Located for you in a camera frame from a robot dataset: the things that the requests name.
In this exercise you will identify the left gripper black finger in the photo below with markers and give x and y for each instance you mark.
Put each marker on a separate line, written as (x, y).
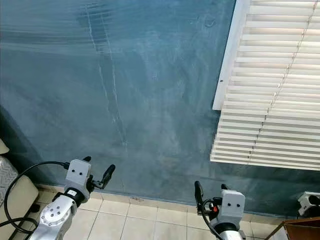
(109, 174)
(87, 159)

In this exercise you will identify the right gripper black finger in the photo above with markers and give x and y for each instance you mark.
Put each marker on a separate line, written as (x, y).
(200, 196)
(224, 188)

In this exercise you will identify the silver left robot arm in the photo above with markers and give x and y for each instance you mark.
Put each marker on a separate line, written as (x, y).
(55, 216)

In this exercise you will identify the cream padded bed base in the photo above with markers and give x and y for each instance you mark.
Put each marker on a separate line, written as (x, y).
(20, 197)

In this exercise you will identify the white chevron patterned mattress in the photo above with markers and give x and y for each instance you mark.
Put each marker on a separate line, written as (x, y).
(7, 175)

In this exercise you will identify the brown wooden furniture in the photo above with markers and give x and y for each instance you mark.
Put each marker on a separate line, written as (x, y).
(300, 231)

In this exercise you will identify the white slatted window blind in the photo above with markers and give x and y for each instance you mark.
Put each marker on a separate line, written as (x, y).
(270, 100)

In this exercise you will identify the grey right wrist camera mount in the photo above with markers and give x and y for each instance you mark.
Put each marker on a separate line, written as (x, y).
(233, 204)

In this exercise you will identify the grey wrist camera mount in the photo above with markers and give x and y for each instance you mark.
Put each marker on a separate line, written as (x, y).
(78, 175)
(233, 204)

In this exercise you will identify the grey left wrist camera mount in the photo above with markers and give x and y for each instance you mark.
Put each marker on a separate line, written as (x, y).
(78, 175)

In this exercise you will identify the white wall socket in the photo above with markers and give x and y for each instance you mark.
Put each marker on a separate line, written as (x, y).
(309, 202)

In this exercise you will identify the white window frame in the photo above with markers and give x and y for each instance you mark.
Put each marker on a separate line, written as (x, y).
(231, 55)

